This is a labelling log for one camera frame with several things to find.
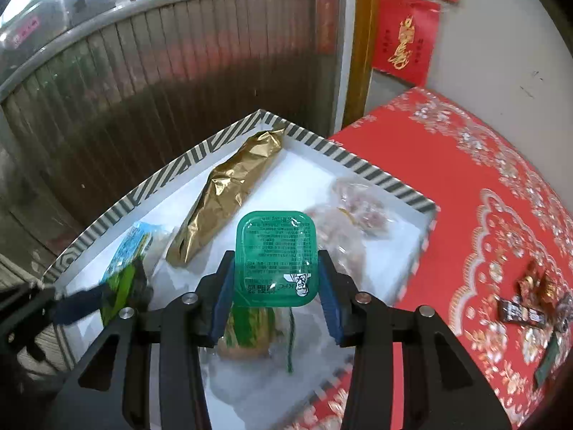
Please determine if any red floral tablecloth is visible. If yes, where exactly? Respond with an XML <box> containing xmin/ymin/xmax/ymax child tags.
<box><xmin>291</xmin><ymin>87</ymin><xmax>573</xmax><ymax>430</ymax></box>

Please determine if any dark chocolate bar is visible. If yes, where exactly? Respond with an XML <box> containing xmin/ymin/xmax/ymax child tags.
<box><xmin>498</xmin><ymin>298</ymin><xmax>548</xmax><ymax>327</ymax></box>

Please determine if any red candy packet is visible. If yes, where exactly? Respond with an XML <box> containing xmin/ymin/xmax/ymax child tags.
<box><xmin>515</xmin><ymin>261</ymin><xmax>560</xmax><ymax>305</ymax></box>

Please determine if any red poster gold emblem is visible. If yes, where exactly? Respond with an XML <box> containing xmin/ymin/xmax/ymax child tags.
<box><xmin>372</xmin><ymin>0</ymin><xmax>442</xmax><ymax>88</ymax></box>

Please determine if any green red packet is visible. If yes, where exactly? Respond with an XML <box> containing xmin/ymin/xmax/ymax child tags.
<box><xmin>534</xmin><ymin>330</ymin><xmax>565</xmax><ymax>390</ymax></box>

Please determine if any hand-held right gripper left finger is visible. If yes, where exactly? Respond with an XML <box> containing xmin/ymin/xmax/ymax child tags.
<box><xmin>42</xmin><ymin>251</ymin><xmax>236</xmax><ymax>430</ymax></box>

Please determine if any long gold foil packet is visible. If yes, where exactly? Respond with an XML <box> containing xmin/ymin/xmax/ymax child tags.
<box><xmin>165</xmin><ymin>128</ymin><xmax>287</xmax><ymax>267</ymax></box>

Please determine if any wooden door frame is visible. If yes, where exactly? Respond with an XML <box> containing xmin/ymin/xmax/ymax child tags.
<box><xmin>342</xmin><ymin>0</ymin><xmax>383</xmax><ymax>119</ymax></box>

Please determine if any clear bag of nuts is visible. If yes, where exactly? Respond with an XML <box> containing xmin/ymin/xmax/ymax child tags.
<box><xmin>302</xmin><ymin>177</ymin><xmax>401</xmax><ymax>287</ymax></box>

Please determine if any green white pastry packet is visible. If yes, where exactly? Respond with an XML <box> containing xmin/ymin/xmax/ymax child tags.
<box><xmin>217</xmin><ymin>302</ymin><xmax>296</xmax><ymax>374</ymax></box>

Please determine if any dark green snack packet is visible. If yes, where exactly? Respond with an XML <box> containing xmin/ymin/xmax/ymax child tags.
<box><xmin>99</xmin><ymin>262</ymin><xmax>155</xmax><ymax>328</ymax></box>

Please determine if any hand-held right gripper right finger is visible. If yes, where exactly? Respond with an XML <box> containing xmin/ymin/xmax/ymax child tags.
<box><xmin>317</xmin><ymin>248</ymin><xmax>513</xmax><ymax>430</ymax></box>

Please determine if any striped cardboard box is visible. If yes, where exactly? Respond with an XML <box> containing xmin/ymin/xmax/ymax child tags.
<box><xmin>42</xmin><ymin>108</ymin><xmax>442</xmax><ymax>430</ymax></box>

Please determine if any green sauce cup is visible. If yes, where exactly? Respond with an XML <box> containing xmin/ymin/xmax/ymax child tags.
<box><xmin>236</xmin><ymin>210</ymin><xmax>321</xmax><ymax>307</ymax></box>

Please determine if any light blue snack packet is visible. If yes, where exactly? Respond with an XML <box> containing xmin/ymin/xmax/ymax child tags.
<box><xmin>101</xmin><ymin>220</ymin><xmax>173</xmax><ymax>287</ymax></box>

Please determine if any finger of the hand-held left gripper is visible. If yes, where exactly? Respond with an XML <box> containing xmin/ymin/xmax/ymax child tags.
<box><xmin>54</xmin><ymin>289</ymin><xmax>106</xmax><ymax>325</ymax></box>

